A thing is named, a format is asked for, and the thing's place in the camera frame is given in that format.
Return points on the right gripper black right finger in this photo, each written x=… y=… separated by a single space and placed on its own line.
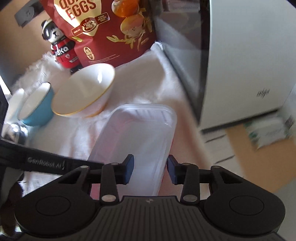
x=190 y=176

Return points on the white textured tablecloth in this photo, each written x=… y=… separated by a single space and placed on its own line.
x=149 y=79

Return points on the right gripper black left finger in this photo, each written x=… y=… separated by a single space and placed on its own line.
x=111 y=175

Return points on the blue ceramic bowl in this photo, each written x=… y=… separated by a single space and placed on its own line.
x=36 y=110

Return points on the white bowl orange pattern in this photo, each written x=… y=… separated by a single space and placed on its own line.
x=15 y=105

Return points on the brown cardboard sheet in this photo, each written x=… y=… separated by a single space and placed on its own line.
x=270 y=167

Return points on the red quail eggs bag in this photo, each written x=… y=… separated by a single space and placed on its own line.
x=113 y=32

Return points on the white printed plastic bag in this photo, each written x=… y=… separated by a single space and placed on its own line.
x=267 y=130

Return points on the black wall socket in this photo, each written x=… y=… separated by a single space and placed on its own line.
x=28 y=12

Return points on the white appliance with glass door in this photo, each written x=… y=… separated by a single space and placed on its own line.
x=235 y=59

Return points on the panda figurine red shirt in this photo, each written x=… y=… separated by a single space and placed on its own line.
x=61 y=46

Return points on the clear plastic container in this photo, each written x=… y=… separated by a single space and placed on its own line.
x=144 y=130

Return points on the white bowl gold rim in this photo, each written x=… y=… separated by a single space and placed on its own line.
x=86 y=93

